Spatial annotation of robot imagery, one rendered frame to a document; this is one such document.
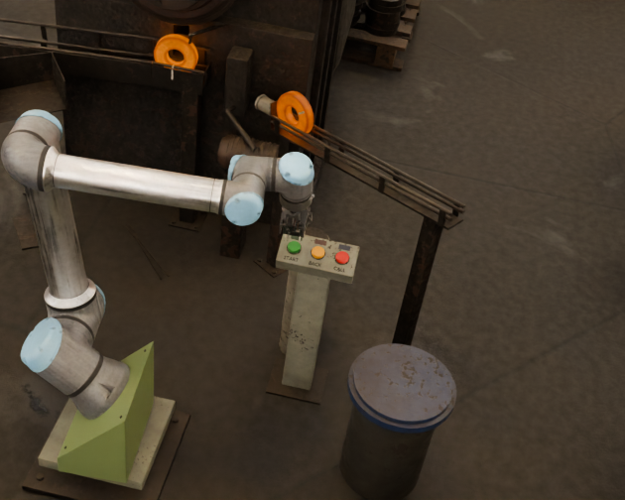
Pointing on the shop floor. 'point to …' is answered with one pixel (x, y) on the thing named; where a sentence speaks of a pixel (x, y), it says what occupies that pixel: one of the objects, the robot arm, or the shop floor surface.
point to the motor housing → (230, 238)
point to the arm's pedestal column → (46, 479)
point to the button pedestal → (308, 316)
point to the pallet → (382, 31)
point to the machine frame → (160, 102)
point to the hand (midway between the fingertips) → (296, 230)
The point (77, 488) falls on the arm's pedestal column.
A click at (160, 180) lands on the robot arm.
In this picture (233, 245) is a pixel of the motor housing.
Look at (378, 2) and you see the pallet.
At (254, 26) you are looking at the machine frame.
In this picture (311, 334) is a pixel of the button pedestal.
